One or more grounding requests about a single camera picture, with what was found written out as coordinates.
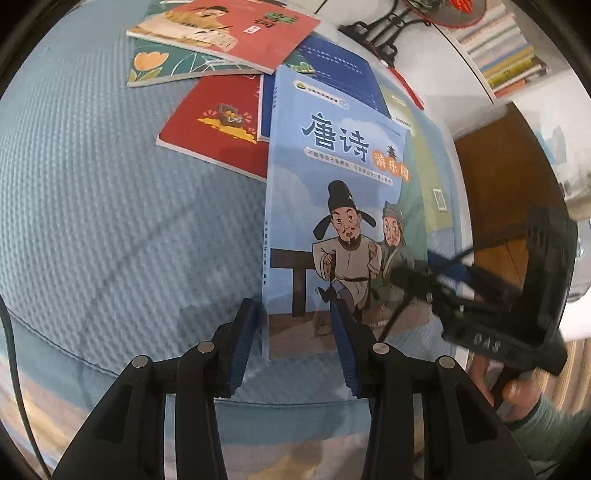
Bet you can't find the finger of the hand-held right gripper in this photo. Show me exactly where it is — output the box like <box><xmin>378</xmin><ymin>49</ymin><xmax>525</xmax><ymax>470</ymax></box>
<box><xmin>387</xmin><ymin>261</ymin><xmax>444</xmax><ymax>305</ymax></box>
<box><xmin>426</xmin><ymin>250</ymin><xmax>476</xmax><ymax>290</ymax></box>

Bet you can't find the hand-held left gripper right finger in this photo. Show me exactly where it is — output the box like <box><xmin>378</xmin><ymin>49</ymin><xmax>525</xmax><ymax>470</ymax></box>
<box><xmin>329</xmin><ymin>298</ymin><xmax>539</xmax><ymax>480</ymax></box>

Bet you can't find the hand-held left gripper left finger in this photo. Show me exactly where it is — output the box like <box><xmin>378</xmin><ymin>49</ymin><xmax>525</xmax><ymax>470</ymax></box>
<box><xmin>53</xmin><ymin>298</ymin><xmax>260</xmax><ymax>480</ymax></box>

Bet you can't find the light blue poets cover book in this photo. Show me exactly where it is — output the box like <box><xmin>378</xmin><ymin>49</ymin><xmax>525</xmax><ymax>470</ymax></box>
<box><xmin>261</xmin><ymin>65</ymin><xmax>430</xmax><ymax>361</ymax></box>

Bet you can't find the person's right forearm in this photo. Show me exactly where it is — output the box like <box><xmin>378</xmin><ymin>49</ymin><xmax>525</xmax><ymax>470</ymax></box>
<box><xmin>508</xmin><ymin>397</ymin><xmax>591</xmax><ymax>467</ymax></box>

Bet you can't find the row of colourful shelved books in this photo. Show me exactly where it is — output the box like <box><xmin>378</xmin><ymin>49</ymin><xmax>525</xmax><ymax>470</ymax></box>
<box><xmin>455</xmin><ymin>0</ymin><xmax>550</xmax><ymax>99</ymax></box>

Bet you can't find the person's right hand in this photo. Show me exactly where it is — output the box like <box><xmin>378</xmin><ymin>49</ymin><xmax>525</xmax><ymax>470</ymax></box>
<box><xmin>466</xmin><ymin>353</ymin><xmax>546</xmax><ymax>432</ymax></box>

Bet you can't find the beige slatted panel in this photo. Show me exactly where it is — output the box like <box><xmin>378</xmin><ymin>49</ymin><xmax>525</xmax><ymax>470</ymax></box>
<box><xmin>561</xmin><ymin>339</ymin><xmax>591</xmax><ymax>416</ymax></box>

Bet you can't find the brown wooden furniture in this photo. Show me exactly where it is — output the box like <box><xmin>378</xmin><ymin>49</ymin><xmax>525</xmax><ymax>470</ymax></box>
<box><xmin>454</xmin><ymin>102</ymin><xmax>561</xmax><ymax>296</ymax></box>

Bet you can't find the patterned tablecloth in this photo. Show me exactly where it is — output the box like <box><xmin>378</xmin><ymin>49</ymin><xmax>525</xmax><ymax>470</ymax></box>
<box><xmin>0</xmin><ymin>318</ymin><xmax>384</xmax><ymax>480</ymax></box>

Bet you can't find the red tassel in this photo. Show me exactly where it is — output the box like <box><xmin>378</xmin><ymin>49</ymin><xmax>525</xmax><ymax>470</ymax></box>
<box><xmin>379</xmin><ymin>55</ymin><xmax>426</xmax><ymax>110</ymax></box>

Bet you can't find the light blue quilted mat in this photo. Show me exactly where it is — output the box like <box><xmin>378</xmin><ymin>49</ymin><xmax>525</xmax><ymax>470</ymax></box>
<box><xmin>0</xmin><ymin>9</ymin><xmax>472</xmax><ymax>411</ymax></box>

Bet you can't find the red treasure chest book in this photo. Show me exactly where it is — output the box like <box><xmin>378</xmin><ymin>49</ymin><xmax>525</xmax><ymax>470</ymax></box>
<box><xmin>156</xmin><ymin>74</ymin><xmax>271</xmax><ymax>182</ymax></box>

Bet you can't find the navy blue book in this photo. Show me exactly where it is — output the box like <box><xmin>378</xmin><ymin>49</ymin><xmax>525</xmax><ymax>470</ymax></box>
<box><xmin>257</xmin><ymin>34</ymin><xmax>391</xmax><ymax>144</ymax></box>

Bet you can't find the embroidered fan on black stand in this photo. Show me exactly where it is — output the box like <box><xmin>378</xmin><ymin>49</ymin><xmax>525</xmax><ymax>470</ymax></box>
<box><xmin>339</xmin><ymin>0</ymin><xmax>490</xmax><ymax>54</ymax></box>

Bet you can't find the salmon red figure cover book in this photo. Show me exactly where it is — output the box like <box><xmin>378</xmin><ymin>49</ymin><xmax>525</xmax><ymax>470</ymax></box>
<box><xmin>126</xmin><ymin>0</ymin><xmax>322</xmax><ymax>75</ymax></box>

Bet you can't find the teal flower cover book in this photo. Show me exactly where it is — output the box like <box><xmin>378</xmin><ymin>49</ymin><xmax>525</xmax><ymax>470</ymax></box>
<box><xmin>127</xmin><ymin>39</ymin><xmax>264</xmax><ymax>88</ymax></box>

